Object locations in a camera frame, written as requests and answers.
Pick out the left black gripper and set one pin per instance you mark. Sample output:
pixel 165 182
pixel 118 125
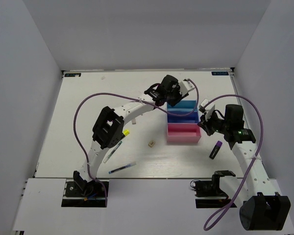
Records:
pixel 180 96

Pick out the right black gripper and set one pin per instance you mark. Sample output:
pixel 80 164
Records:
pixel 205 125

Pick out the yellow cap black highlighter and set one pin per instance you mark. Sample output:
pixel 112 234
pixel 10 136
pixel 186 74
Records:
pixel 126 132

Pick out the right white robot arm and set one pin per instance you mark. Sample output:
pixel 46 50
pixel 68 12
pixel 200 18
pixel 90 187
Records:
pixel 262 208

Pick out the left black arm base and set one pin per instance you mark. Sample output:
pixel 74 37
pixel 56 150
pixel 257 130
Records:
pixel 73 197

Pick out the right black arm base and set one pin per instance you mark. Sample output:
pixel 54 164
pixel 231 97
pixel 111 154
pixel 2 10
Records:
pixel 208 192

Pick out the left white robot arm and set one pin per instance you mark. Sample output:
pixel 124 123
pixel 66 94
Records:
pixel 108 128

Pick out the purple cap black highlighter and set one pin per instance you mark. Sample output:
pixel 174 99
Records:
pixel 215 150

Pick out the three-colour compartment box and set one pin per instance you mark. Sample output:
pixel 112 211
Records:
pixel 183 128

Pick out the right blue corner label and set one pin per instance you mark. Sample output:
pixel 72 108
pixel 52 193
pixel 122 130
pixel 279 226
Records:
pixel 219 73

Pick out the blue corner label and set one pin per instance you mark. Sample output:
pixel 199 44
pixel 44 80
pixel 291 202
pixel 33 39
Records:
pixel 72 75
pixel 219 73

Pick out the small beige eraser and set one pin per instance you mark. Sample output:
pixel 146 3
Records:
pixel 151 143

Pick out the green clear pen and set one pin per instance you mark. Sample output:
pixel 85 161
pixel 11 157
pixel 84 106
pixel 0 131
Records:
pixel 112 152

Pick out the blue clear pen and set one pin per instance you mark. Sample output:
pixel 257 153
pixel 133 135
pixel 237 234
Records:
pixel 122 167

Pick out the left blue corner label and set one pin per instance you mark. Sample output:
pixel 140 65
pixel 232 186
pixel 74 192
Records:
pixel 72 75

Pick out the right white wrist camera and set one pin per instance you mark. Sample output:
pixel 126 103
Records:
pixel 206 107

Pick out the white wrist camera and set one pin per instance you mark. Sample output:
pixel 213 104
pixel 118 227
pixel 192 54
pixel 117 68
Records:
pixel 206 107
pixel 186 86

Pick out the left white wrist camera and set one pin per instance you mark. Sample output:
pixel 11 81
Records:
pixel 186 86

